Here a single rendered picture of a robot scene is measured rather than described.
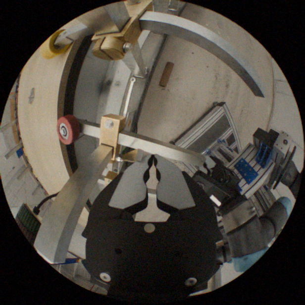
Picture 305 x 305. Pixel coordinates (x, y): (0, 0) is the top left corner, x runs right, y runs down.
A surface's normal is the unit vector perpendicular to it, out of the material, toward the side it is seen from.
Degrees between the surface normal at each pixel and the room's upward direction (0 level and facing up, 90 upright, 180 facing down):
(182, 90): 0
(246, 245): 90
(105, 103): 0
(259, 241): 90
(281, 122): 90
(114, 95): 0
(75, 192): 90
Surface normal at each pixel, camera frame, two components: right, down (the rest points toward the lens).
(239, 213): -0.65, -0.68
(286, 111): -0.97, -0.22
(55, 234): 0.29, -0.83
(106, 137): -0.03, 0.48
